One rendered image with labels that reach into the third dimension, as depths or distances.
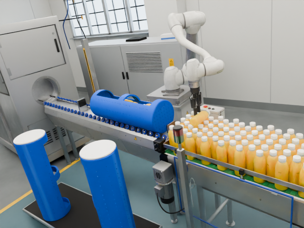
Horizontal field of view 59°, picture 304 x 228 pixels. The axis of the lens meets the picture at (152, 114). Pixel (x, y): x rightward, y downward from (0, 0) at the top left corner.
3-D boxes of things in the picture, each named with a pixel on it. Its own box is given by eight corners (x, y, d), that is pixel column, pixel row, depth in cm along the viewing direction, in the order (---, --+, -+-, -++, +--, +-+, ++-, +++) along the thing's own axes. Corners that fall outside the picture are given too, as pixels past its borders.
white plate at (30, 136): (22, 146, 229) (23, 147, 230) (50, 131, 249) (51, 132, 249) (7, 140, 246) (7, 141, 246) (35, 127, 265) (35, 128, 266)
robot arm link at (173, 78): (163, 87, 288) (160, 67, 280) (180, 83, 290) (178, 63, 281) (166, 91, 273) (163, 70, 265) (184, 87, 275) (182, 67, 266)
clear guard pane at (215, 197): (182, 209, 213) (174, 157, 195) (288, 262, 161) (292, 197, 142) (182, 210, 213) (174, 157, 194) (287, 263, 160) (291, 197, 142)
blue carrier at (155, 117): (114, 108, 300) (107, 85, 287) (177, 123, 241) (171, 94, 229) (94, 121, 283) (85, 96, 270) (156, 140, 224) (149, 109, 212)
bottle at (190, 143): (193, 161, 194) (191, 138, 187) (185, 159, 198) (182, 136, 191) (198, 156, 199) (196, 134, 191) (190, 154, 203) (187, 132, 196)
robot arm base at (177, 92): (164, 90, 297) (164, 85, 294) (184, 89, 287) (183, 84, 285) (158, 96, 282) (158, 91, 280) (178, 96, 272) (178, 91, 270)
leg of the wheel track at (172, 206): (173, 218, 268) (165, 164, 244) (178, 220, 264) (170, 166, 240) (170, 221, 264) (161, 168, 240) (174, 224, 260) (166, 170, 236)
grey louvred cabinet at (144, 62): (112, 110, 574) (96, 40, 519) (205, 123, 448) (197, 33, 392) (93, 120, 536) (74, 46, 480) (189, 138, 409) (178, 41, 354)
